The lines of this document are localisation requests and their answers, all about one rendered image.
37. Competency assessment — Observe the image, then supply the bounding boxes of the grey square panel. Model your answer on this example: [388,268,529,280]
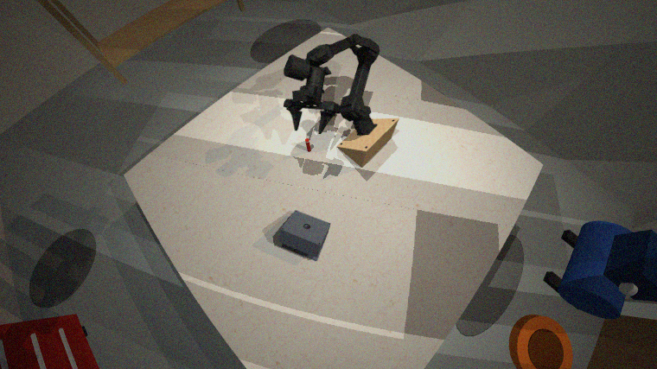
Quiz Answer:
[279,210,331,261]

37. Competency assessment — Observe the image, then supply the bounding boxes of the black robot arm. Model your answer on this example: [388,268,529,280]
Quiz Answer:
[284,34,380,136]

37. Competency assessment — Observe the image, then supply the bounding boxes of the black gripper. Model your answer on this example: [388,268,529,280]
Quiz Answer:
[284,82,341,134]

